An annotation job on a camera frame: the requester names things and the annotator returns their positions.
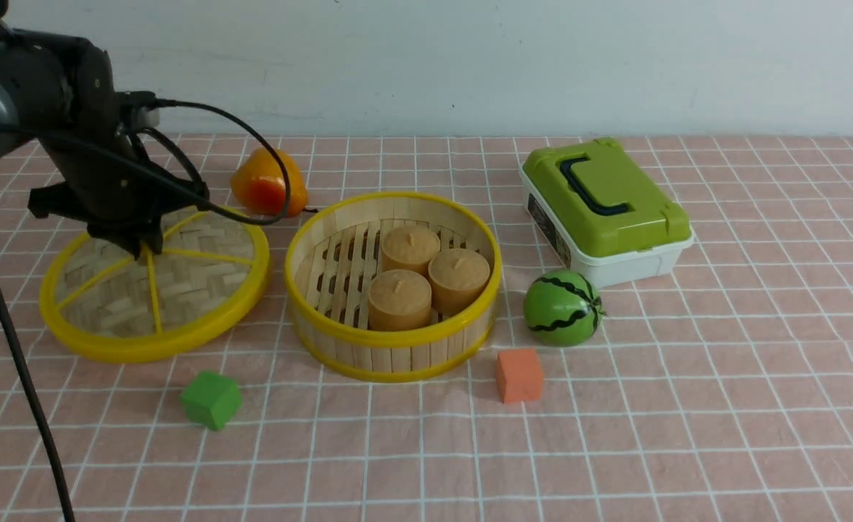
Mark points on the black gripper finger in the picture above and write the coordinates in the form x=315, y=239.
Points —
x=138, y=241

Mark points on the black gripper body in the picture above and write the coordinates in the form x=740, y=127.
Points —
x=109, y=195

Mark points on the yellow woven bamboo steamer lid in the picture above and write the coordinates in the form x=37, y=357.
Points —
x=104, y=304

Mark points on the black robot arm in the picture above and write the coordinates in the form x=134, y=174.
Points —
x=60, y=90

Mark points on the yellow bamboo steamer basket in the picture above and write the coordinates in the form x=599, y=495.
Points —
x=328, y=270

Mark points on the orange toy mango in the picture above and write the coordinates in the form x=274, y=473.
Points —
x=262, y=188

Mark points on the green foam cube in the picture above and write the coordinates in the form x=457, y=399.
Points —
x=211, y=400

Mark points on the tan toy bun left-front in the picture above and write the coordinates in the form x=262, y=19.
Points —
x=399, y=300

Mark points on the tan toy bun back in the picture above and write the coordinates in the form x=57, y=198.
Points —
x=411, y=247

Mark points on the orange foam cube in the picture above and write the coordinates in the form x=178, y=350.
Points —
x=519, y=376

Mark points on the green toy watermelon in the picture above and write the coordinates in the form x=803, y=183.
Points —
x=562, y=309

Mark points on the green lidded white storage box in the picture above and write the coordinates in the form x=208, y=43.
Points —
x=602, y=215

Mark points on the pink checked tablecloth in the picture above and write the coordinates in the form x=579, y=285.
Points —
x=722, y=392

